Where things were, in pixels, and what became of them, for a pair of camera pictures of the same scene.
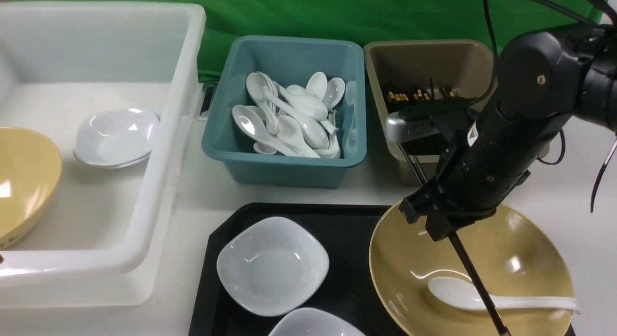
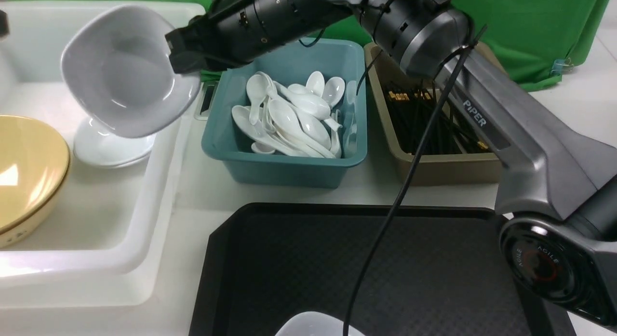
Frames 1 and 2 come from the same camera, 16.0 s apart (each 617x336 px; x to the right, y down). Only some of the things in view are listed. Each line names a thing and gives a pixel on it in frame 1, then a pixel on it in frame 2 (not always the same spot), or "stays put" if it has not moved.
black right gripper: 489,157 to 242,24
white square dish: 273,266 to 116,61
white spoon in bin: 335,90 stays put
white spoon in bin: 317,85 stays put
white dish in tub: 115,138 stays put
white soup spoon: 463,291 to 285,120
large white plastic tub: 108,239 stays put
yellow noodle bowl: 512,254 to 34,166
